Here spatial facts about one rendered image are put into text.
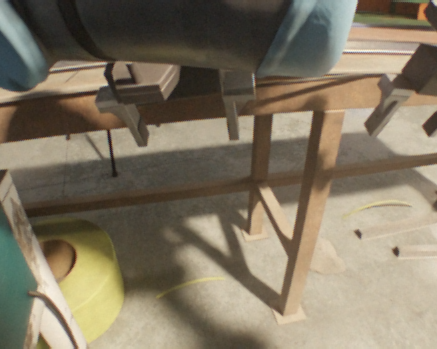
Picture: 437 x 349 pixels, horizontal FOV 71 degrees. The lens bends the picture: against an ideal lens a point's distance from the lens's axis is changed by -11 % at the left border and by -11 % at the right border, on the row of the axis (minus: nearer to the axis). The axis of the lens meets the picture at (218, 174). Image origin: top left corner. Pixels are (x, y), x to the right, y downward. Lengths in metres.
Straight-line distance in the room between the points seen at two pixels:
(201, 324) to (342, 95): 0.80
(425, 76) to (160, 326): 0.99
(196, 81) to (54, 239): 0.94
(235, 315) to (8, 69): 1.05
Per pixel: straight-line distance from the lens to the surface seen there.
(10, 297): 0.52
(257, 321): 1.16
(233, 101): 0.42
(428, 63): 0.49
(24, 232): 0.57
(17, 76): 0.21
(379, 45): 0.88
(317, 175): 0.78
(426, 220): 1.69
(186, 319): 1.16
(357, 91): 0.73
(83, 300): 1.03
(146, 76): 0.31
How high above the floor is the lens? 0.98
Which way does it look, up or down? 34 degrees down
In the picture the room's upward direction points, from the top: straight up
